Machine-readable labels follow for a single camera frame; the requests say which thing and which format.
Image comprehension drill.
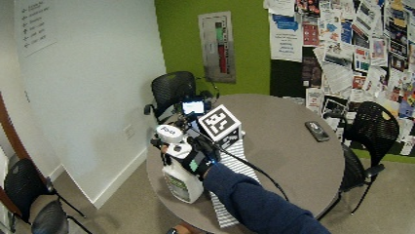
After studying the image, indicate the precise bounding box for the white wall outlet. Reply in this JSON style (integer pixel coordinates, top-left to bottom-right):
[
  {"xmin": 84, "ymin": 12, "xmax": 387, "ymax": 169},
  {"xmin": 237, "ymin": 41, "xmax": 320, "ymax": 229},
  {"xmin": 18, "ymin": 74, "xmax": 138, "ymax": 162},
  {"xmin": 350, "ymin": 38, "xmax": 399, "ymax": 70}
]
[{"xmin": 122, "ymin": 124, "xmax": 135, "ymax": 140}]

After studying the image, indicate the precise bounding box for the black glove cable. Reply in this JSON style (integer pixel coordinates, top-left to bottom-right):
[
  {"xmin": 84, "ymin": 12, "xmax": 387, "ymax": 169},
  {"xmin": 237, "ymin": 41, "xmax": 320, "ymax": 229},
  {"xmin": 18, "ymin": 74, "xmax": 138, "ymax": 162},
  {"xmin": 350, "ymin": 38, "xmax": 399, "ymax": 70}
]
[{"xmin": 214, "ymin": 146, "xmax": 290, "ymax": 202}]

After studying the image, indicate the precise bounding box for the grey striped cloth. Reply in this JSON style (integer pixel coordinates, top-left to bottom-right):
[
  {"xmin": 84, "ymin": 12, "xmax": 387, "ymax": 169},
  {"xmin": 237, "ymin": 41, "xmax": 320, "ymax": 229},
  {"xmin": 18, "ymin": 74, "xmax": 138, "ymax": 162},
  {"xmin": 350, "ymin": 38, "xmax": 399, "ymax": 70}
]
[{"xmin": 206, "ymin": 131, "xmax": 263, "ymax": 229}]

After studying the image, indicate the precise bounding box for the white plastic jug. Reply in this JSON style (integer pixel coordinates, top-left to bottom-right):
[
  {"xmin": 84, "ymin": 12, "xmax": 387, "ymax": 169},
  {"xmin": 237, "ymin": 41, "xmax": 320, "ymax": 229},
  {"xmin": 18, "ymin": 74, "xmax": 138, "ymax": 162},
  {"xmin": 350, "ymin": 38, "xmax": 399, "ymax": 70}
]
[{"xmin": 154, "ymin": 124, "xmax": 206, "ymax": 205}]

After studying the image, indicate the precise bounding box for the black smartphone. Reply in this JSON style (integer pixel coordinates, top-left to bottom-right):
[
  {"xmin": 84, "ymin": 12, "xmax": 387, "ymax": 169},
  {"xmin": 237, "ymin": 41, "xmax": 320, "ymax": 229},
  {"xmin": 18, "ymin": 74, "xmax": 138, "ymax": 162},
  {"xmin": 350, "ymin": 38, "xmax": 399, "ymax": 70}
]
[{"xmin": 303, "ymin": 121, "xmax": 331, "ymax": 143}]

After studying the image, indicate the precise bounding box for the black camera with screen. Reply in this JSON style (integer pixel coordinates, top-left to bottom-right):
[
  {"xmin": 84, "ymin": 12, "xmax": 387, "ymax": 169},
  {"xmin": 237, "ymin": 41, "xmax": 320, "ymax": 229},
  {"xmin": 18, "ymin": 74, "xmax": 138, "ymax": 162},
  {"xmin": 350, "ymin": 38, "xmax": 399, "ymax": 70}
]
[{"xmin": 173, "ymin": 97, "xmax": 214, "ymax": 131}]

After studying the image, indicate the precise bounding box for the notice board with paper flyers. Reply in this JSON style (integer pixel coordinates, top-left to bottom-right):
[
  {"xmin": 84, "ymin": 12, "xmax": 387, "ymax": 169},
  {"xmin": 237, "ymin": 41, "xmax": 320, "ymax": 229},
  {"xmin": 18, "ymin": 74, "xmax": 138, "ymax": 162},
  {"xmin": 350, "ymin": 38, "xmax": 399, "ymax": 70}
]
[{"xmin": 263, "ymin": 0, "xmax": 415, "ymax": 157}]

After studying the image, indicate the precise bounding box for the black mesh office chair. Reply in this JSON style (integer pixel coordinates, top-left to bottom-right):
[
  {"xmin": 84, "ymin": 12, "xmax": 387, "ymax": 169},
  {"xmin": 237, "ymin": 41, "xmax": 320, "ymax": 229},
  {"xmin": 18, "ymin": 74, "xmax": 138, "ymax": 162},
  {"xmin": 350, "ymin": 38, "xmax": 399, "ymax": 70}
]
[
  {"xmin": 2, "ymin": 158, "xmax": 94, "ymax": 234},
  {"xmin": 142, "ymin": 70, "xmax": 221, "ymax": 125},
  {"xmin": 319, "ymin": 100, "xmax": 400, "ymax": 220}
]

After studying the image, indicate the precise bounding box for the white wall direction sign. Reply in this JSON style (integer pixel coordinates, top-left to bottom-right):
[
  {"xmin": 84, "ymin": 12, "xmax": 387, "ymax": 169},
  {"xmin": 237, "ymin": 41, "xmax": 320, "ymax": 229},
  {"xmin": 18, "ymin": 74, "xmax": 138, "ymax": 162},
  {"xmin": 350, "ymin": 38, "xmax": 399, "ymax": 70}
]
[{"xmin": 13, "ymin": 0, "xmax": 58, "ymax": 59}]

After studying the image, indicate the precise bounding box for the grey framed wall poster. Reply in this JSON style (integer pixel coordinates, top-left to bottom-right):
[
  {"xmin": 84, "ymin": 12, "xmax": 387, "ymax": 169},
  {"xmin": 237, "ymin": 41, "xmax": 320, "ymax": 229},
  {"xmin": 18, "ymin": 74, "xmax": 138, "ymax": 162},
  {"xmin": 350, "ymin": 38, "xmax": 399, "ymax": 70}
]
[{"xmin": 197, "ymin": 11, "xmax": 237, "ymax": 84}]

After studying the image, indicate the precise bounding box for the white marker cube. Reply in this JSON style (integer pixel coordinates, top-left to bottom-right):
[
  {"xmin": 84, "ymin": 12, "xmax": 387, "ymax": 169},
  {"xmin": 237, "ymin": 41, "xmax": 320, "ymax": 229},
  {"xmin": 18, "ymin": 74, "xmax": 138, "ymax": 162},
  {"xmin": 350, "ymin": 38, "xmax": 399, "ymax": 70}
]
[{"xmin": 197, "ymin": 103, "xmax": 243, "ymax": 150}]

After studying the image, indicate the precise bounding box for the brown wooden door frame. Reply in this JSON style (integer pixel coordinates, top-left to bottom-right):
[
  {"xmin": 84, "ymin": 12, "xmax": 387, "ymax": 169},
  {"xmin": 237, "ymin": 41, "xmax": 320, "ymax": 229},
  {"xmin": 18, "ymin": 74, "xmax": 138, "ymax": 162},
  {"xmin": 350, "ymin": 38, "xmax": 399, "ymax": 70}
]
[{"xmin": 0, "ymin": 92, "xmax": 32, "ymax": 165}]

